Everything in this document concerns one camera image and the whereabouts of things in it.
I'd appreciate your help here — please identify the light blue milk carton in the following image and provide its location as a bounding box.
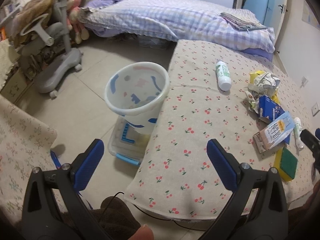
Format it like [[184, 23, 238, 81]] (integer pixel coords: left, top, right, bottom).
[[253, 111, 295, 153]]

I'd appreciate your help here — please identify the blue almond snack box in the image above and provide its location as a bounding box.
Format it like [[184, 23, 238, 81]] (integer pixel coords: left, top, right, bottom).
[[258, 95, 285, 124]]

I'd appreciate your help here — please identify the white nut snack wrapper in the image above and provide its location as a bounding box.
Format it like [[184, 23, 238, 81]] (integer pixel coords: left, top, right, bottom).
[[245, 90, 260, 114]]

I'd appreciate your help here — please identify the white paper ball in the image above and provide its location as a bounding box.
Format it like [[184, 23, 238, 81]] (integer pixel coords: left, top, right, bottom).
[[248, 72, 280, 97]]

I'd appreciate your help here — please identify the white green plastic bottle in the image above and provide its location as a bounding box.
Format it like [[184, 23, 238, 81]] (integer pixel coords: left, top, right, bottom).
[[215, 61, 232, 92]]

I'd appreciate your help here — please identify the yellow foil snack wrapper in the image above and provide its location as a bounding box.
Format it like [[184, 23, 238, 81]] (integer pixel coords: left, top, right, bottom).
[[271, 89, 280, 105]]

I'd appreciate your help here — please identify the white patterned trash bin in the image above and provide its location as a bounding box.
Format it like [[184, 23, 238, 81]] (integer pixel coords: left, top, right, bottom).
[[104, 62, 170, 135]]

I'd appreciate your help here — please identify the operator thumb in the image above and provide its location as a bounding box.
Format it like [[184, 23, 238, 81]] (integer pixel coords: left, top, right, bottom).
[[129, 224, 155, 240]]

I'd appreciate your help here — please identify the small white green bottle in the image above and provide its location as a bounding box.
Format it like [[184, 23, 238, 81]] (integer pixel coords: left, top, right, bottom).
[[294, 117, 304, 151]]

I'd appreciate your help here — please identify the green yellow sponge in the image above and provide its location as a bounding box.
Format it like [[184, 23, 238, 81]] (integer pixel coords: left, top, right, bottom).
[[273, 147, 298, 182]]

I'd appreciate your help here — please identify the clear plastic storage box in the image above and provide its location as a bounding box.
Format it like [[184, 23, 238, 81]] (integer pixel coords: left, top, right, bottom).
[[107, 117, 150, 166]]

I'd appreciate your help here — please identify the brown fuzzy slipper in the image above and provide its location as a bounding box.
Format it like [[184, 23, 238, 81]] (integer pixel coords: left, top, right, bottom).
[[91, 196, 141, 240]]

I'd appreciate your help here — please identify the floral fabric cover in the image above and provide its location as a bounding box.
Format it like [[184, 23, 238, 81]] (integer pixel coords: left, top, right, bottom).
[[0, 96, 57, 224]]

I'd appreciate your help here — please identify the cherry print bed sheet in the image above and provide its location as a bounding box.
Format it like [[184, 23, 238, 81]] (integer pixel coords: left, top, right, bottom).
[[124, 40, 313, 220]]

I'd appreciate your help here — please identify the folded striped cloth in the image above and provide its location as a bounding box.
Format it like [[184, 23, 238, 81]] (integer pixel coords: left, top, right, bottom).
[[220, 12, 267, 31]]

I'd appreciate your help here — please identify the blue door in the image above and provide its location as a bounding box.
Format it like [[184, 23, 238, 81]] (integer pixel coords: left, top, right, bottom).
[[241, 0, 289, 28]]

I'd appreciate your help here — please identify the purple plaid quilt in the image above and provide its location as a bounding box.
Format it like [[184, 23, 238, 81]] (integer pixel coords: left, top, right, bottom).
[[79, 0, 275, 57]]

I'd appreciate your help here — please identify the pink plush doll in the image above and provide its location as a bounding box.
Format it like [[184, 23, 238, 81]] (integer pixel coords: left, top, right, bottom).
[[67, 0, 89, 44]]

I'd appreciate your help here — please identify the brown furry blanket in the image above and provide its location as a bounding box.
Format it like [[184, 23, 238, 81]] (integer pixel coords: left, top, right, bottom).
[[10, 0, 56, 47]]

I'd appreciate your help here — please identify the blue strap on floor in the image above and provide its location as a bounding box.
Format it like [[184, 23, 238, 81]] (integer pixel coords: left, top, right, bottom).
[[49, 150, 62, 170]]

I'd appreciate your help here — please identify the grey wall switch plate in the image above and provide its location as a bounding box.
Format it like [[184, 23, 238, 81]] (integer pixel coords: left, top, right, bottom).
[[311, 103, 320, 116]]

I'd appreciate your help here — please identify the thin black cable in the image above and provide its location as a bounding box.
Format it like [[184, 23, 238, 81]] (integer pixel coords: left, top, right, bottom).
[[104, 191, 208, 231]]

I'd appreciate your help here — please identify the white wall socket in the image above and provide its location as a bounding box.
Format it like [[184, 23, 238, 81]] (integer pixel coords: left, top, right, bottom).
[[300, 76, 308, 87]]

